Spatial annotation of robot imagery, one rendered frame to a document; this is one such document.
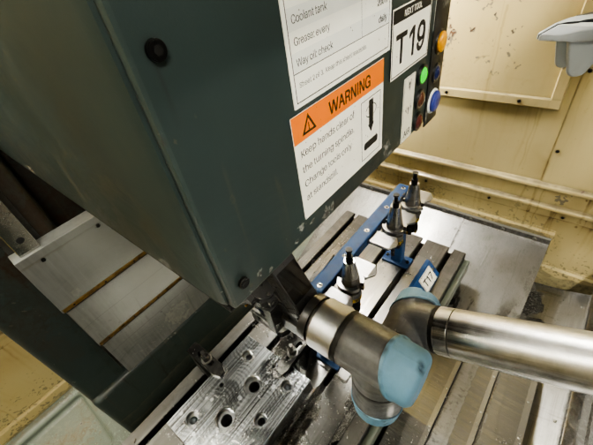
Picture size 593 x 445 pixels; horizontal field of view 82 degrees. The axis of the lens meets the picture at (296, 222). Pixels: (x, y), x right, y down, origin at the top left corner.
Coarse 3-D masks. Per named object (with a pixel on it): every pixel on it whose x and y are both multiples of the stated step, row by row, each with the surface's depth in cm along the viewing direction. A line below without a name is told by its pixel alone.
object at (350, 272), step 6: (354, 258) 75; (348, 264) 74; (354, 264) 74; (342, 270) 77; (348, 270) 75; (354, 270) 75; (342, 276) 77; (348, 276) 76; (354, 276) 76; (342, 282) 78; (348, 282) 77; (354, 282) 77
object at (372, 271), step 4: (356, 256) 86; (356, 260) 85; (360, 260) 85; (364, 260) 84; (360, 264) 84; (364, 264) 83; (368, 264) 83; (372, 264) 83; (360, 268) 83; (364, 268) 82; (368, 268) 82; (372, 268) 82; (376, 268) 82; (360, 272) 82; (364, 272) 82; (368, 272) 81; (372, 272) 81; (376, 272) 81; (364, 276) 81; (368, 276) 81; (372, 276) 81
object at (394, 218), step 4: (392, 204) 87; (400, 204) 87; (392, 208) 86; (396, 208) 86; (400, 208) 86; (392, 212) 87; (396, 212) 86; (400, 212) 87; (388, 216) 89; (392, 216) 88; (396, 216) 87; (400, 216) 87; (388, 220) 89; (392, 220) 88; (396, 220) 88; (400, 220) 88; (388, 224) 90; (392, 224) 89; (396, 224) 88; (400, 224) 89; (388, 228) 90; (392, 228) 89; (396, 228) 89; (400, 228) 89
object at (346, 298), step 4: (328, 288) 80; (332, 288) 79; (336, 288) 79; (324, 292) 79; (328, 292) 79; (332, 292) 78; (336, 292) 78; (340, 292) 78; (344, 292) 78; (328, 296) 78; (332, 296) 78; (336, 296) 78; (340, 296) 77; (344, 296) 77; (348, 296) 77; (352, 296) 77; (340, 300) 77; (344, 300) 76; (348, 300) 76; (352, 300) 76; (344, 304) 76; (348, 304) 76; (352, 304) 76
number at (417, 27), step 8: (424, 16) 39; (416, 24) 38; (424, 24) 40; (408, 32) 37; (416, 32) 39; (424, 32) 41; (408, 40) 38; (416, 40) 40; (424, 40) 42; (408, 48) 39; (416, 48) 40; (424, 48) 42; (408, 56) 39; (416, 56) 41
